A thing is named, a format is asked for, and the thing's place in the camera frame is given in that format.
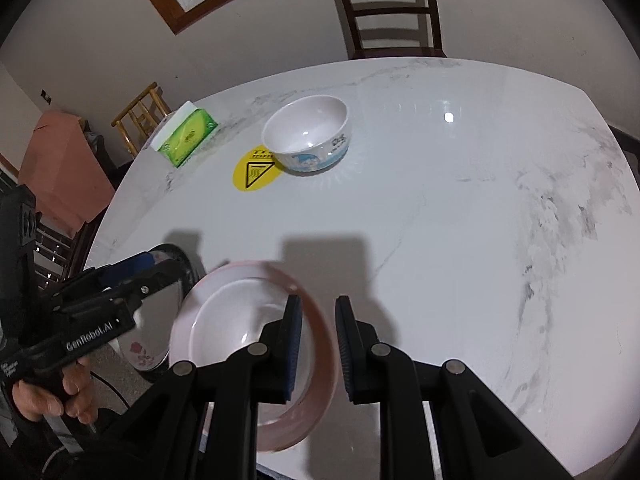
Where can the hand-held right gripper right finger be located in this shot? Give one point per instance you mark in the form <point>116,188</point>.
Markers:
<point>344,347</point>

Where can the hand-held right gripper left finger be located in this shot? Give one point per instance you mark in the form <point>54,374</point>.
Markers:
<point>295,347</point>

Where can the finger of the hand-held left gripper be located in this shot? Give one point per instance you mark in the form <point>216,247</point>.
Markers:
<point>127,266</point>
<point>162,275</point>

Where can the white bowl with red flower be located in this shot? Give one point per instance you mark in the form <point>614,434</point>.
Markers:
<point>145,345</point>

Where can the pink bowl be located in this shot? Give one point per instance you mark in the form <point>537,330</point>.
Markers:
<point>225,320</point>

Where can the person's left forearm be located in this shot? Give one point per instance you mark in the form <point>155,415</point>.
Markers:
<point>30,455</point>

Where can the person's left hand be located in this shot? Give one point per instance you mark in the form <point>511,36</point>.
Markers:
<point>80,390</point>

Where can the yellow round sticker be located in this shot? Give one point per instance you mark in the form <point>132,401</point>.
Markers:
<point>250,177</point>

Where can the green tissue pack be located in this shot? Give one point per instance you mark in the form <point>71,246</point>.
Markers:
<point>187,135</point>

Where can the light bamboo chair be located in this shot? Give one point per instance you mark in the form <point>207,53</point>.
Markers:
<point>142,115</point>

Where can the white bowl with blue print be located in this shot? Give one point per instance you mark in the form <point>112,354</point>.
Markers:
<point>305,130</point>

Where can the dark wooden chair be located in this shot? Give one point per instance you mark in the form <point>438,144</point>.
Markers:
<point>390,10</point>

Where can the dark wooden furniture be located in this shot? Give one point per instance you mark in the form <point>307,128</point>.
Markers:
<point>627,152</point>

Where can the wall switch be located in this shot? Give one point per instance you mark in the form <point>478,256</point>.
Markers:
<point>46,97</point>

